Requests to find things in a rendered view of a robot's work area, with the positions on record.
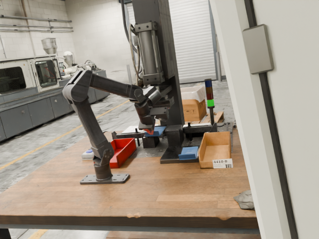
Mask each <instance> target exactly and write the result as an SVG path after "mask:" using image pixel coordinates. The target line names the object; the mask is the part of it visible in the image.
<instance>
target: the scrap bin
mask: <svg viewBox="0 0 319 239"><path fill-rule="evenodd" d="M111 145H112V147H113V149H114V156H113V158H112V159H111V160H110V163H109V164H110V168H111V169H115V168H120V167H121V166H122V165H123V163H124V162H125V161H126V160H127V159H128V158H129V157H130V155H131V154H132V153H133V152H134V151H135V150H136V148H137V147H136V142H135V138H121V139H114V140H112V141H111Z"/></svg>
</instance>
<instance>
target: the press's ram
mask: <svg viewBox="0 0 319 239"><path fill-rule="evenodd" d="M150 86H155V87H156V89H157V90H158V91H159V92H160V93H161V96H162V98H161V99H160V100H159V101H158V102H156V103H155V104H154V105H153V106H152V107H153V108H161V107H167V108H168V110H170V108H171V106H172V105H173V104H174V97H173V96H171V97H168V95H166V94H167V93H168V92H169V91H171V90H172V85H164V86H159V84H150Z"/></svg>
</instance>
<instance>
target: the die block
mask: <svg viewBox="0 0 319 239"><path fill-rule="evenodd" d="M165 136H167V139H168V145H169V147H179V146H181V145H182V143H183V141H184V135H183V128H181V130H180V132H175V133H165ZM143 137H144V135H141V138H142V143H143V148H155V147H156V146H157V145H158V143H159V142H160V138H159V137H158V136H152V137H149V138H148V139H147V140H144V139H143Z"/></svg>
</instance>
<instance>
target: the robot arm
mask: <svg viewBox="0 0 319 239"><path fill-rule="evenodd" d="M89 88H93V89H97V90H101V91H104V92H108V93H112V94H116V95H118V96H121V97H123V98H126V99H129V101H130V102H134V107H135V109H136V111H137V114H138V116H139V119H140V122H139V126H138V129H139V130H144V131H146V132H148V133H149V134H150V135H153V133H154V128H155V123H156V120H155V119H158V120H161V121H163V122H166V121H167V120H168V119H169V111H168V108H167V107H161V108H153V107H152V106H153V105H154V104H155V103H156V102H158V101H159V100H160V99H161V98H162V96H161V93H160V92H159V91H158V90H157V89H156V87H155V86H149V87H148V88H147V89H146V90H145V91H143V89H142V88H141V87H139V86H136V85H133V84H128V83H124V82H120V81H117V80H114V79H110V78H107V77H104V76H100V75H98V74H95V73H93V71H91V70H84V71H83V70H81V71H77V72H76V74H75V75H74V76H73V77H72V79H71V80H70V81H69V82H68V84H67V85H66V86H65V87H64V89H63V96H64V97H65V98H66V99H67V101H68V103H69V104H71V105H72V107H73V109H74V111H75V112H76V113H77V115H78V117H79V119H80V121H81V123H82V125H83V127H84V129H85V131H86V133H87V135H88V137H89V140H90V143H91V145H92V146H91V149H92V151H93V153H94V156H93V162H95V164H94V170H95V175H86V176H85V177H84V178H83V179H82V180H81V181H80V184H123V183H125V182H126V181H127V180H128V178H129V177H130V174H112V173H111V169H110V164H109V163H110V160H111V159H112V158H113V156H114V149H113V147H112V145H111V143H110V141H108V140H107V138H106V136H105V135H104V134H103V132H102V130H101V128H100V125H99V123H98V121H97V119H96V117H95V115H94V113H93V110H92V108H91V105H90V102H89V100H88V99H89V96H88V91H89ZM149 106H150V107H149ZM150 131H151V132H150Z"/></svg>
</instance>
